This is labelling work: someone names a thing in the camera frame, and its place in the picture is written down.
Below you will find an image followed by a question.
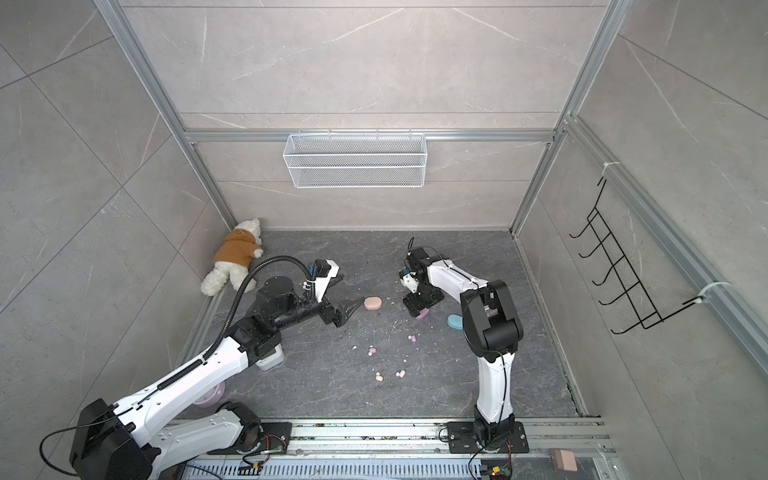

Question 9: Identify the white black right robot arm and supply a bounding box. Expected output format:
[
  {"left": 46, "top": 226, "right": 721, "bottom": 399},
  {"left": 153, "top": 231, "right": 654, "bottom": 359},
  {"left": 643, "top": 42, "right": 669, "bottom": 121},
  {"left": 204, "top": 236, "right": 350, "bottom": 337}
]
[{"left": 399, "top": 247, "right": 524, "bottom": 447}]

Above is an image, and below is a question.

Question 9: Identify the white digital scale device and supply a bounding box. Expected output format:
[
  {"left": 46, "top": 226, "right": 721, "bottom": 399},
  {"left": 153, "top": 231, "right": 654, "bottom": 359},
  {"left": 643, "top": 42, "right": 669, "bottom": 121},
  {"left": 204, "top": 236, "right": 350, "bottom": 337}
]
[{"left": 256, "top": 345, "right": 285, "bottom": 371}]

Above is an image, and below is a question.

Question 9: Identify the blue earbud charging case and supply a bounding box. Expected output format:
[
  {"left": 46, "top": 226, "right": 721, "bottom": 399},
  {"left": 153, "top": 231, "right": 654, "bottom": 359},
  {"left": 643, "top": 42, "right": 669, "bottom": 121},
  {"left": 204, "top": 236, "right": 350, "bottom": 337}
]
[{"left": 447, "top": 314, "right": 463, "bottom": 331}]

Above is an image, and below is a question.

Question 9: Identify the purple round container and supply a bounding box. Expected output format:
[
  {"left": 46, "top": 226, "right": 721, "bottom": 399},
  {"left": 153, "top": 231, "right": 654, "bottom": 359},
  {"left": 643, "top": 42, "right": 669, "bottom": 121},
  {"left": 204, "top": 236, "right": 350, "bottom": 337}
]
[{"left": 193, "top": 382, "right": 225, "bottom": 408}]

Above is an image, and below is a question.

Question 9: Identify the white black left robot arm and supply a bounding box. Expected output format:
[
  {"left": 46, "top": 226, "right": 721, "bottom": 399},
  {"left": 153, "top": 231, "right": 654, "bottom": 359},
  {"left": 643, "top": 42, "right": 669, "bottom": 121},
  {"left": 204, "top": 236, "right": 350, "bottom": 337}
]
[{"left": 66, "top": 255, "right": 364, "bottom": 479}]

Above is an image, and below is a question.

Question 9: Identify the black wire hook rack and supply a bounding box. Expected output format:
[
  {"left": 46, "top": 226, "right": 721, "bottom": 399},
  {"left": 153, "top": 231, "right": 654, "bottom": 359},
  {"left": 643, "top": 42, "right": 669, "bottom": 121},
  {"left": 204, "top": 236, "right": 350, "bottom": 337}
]
[{"left": 568, "top": 177, "right": 731, "bottom": 336}]

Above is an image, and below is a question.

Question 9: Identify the aluminium rail front frame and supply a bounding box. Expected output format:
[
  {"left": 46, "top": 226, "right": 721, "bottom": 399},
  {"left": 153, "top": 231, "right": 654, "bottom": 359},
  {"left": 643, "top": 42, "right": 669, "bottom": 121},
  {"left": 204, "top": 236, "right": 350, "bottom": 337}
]
[{"left": 156, "top": 418, "right": 626, "bottom": 479}]

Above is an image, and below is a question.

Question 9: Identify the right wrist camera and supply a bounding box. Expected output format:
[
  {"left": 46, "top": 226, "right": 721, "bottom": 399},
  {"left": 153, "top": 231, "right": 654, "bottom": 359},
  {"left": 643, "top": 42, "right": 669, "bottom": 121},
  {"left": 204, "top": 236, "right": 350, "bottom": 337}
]
[{"left": 399, "top": 247, "right": 429, "bottom": 294}]

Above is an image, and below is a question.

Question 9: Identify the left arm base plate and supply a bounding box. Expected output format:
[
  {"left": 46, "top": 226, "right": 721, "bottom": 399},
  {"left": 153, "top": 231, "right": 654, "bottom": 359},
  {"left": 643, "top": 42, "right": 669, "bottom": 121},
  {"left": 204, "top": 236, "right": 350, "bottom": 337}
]
[{"left": 207, "top": 421, "right": 293, "bottom": 455}]

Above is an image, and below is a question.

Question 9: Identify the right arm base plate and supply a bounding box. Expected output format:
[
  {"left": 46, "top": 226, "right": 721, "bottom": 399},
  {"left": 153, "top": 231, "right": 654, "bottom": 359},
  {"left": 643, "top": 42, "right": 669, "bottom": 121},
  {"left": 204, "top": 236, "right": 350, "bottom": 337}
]
[{"left": 439, "top": 421, "right": 530, "bottom": 454}]

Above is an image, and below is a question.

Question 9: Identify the white teddy bear brown hoodie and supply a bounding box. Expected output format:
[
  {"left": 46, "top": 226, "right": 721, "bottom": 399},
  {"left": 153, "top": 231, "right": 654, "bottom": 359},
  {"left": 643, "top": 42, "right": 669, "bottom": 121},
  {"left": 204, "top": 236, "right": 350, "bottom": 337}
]
[{"left": 200, "top": 219, "right": 264, "bottom": 297}]

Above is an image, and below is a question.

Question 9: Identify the white wire mesh basket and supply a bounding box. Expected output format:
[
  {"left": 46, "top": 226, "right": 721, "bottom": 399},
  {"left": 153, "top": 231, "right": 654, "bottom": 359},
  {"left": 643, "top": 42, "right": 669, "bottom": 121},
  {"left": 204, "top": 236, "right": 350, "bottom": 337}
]
[{"left": 283, "top": 133, "right": 428, "bottom": 189}]

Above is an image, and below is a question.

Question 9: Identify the pink earbud charging case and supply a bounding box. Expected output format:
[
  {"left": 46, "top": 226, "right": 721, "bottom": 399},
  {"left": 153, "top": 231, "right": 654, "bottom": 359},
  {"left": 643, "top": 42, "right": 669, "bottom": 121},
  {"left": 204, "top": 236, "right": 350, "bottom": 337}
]
[{"left": 363, "top": 296, "right": 383, "bottom": 311}]

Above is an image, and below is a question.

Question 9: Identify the pink eraser block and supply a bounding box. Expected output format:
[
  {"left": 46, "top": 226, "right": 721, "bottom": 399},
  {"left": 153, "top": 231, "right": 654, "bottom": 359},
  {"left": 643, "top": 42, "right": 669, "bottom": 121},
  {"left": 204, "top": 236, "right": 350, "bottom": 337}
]
[{"left": 550, "top": 449, "right": 578, "bottom": 472}]

